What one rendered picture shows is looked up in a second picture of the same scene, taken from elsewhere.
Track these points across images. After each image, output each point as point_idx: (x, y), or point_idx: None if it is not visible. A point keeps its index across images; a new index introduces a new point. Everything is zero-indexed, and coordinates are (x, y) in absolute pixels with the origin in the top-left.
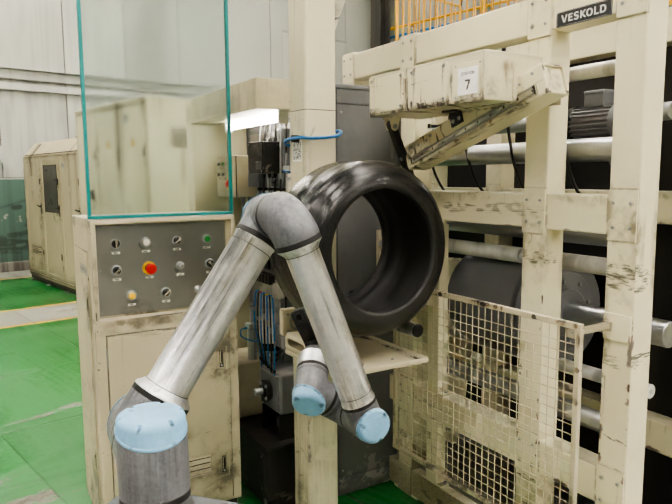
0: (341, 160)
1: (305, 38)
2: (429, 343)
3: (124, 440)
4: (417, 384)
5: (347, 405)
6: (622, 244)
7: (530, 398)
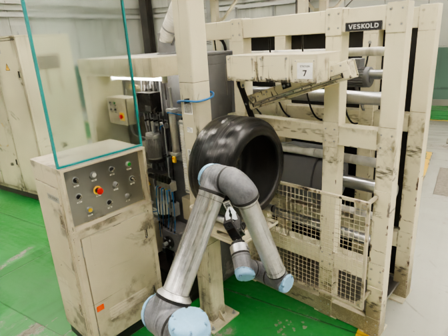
0: None
1: (190, 37)
2: None
3: None
4: None
5: (273, 277)
6: (385, 157)
7: (328, 231)
